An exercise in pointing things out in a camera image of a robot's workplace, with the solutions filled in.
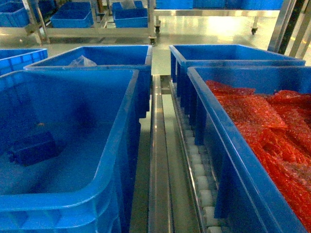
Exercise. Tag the blue bottle-shaped part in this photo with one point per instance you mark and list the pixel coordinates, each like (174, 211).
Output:
(33, 149)

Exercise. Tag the blue bin with clear bag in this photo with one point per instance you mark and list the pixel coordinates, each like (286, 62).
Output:
(138, 57)

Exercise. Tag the blue bin behind red bags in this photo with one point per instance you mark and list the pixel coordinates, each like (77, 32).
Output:
(185, 56)

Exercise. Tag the stainless steel shelf rack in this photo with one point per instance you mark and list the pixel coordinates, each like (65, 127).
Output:
(185, 30)

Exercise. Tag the empty blue target bin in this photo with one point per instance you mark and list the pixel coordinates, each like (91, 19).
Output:
(93, 117)

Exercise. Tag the blue bin with red bags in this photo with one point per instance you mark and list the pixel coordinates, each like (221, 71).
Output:
(247, 201)

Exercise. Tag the clear plastic bag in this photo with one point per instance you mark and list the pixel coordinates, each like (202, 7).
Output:
(82, 61)

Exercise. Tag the red bubble wrap bags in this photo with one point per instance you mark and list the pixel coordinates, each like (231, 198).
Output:
(277, 128)

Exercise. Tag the wheeled steel cart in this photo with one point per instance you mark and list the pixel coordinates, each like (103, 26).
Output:
(44, 34)

